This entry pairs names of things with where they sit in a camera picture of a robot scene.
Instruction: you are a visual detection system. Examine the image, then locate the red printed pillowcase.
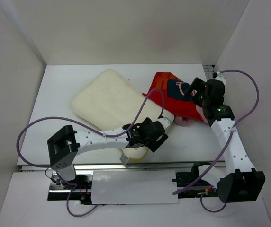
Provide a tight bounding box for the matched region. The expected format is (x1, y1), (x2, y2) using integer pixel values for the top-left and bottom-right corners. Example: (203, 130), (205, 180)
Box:
(149, 72), (208, 126)

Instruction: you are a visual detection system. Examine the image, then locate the cream memory foam pillow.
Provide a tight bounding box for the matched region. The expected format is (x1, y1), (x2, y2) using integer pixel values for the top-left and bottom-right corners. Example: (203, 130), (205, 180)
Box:
(71, 69), (175, 164)

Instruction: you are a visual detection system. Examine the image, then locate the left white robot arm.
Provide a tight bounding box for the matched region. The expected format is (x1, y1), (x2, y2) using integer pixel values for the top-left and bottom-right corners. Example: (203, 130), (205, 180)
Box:
(47, 117), (171, 189)

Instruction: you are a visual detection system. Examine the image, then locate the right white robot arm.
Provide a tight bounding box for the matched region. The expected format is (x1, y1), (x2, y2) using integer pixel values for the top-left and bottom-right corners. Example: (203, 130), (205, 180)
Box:
(185, 78), (265, 203)

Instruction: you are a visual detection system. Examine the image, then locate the white cover plate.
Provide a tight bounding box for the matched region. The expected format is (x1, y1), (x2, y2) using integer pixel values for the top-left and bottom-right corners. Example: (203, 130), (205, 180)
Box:
(91, 170), (179, 205)

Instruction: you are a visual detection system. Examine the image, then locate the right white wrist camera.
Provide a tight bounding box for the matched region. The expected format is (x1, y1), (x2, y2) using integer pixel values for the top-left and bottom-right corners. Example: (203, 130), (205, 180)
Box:
(212, 71), (226, 85)

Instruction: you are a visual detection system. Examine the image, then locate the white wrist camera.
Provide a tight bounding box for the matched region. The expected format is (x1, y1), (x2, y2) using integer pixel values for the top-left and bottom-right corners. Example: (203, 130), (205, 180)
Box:
(157, 117), (172, 130)
(212, 71), (226, 85)

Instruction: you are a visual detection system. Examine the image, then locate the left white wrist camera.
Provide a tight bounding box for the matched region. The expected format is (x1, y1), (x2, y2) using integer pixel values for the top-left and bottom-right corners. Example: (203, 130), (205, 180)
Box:
(157, 117), (172, 130)

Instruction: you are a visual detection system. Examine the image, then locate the aluminium side rail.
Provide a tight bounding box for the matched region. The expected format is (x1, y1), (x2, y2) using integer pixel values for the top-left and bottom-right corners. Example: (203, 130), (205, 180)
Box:
(202, 65), (215, 80)

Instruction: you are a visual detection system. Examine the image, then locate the aluminium front rail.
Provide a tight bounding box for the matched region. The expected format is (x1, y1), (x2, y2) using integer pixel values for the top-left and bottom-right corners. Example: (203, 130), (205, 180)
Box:
(19, 161), (226, 171)

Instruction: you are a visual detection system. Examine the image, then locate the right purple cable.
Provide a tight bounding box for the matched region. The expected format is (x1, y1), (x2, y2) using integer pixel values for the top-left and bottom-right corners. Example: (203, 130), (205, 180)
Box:
(172, 70), (260, 213)

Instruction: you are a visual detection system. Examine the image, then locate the purple cable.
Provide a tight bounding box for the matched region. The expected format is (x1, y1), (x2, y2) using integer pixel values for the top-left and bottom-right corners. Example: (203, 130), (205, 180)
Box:
(16, 87), (167, 217)
(172, 70), (260, 213)

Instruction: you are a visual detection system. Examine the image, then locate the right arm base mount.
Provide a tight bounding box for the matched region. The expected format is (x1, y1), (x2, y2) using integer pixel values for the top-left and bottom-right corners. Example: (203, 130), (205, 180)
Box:
(172, 163), (223, 199)

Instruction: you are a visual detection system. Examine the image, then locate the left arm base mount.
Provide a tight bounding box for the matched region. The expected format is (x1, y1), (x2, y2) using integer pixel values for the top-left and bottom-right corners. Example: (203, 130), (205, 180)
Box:
(45, 168), (93, 205)

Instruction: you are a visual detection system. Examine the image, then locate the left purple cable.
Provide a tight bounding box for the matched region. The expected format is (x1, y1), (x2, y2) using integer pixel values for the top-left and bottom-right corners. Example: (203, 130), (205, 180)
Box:
(16, 87), (167, 217)

